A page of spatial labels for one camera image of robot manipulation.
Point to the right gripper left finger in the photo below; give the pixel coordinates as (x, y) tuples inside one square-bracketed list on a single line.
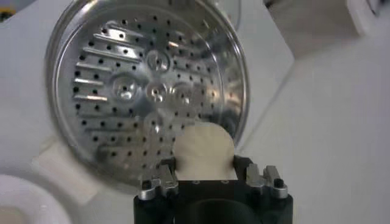
[(166, 181)]

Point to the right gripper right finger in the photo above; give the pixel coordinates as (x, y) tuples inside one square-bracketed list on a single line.
[(254, 176)]

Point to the white steamed baozi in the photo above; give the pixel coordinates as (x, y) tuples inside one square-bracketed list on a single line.
[(204, 152)]

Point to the round glass pot lid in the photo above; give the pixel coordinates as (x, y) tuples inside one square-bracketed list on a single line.
[(232, 12)]

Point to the stainless steel steamer basket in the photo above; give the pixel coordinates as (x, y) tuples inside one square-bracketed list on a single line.
[(122, 61)]

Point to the cream electric cooker pot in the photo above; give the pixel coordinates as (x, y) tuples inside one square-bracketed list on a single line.
[(61, 170)]

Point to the white round plate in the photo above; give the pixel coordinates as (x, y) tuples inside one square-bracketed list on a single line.
[(27, 201)]

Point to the white side table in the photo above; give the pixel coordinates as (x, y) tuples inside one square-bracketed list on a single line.
[(304, 24)]

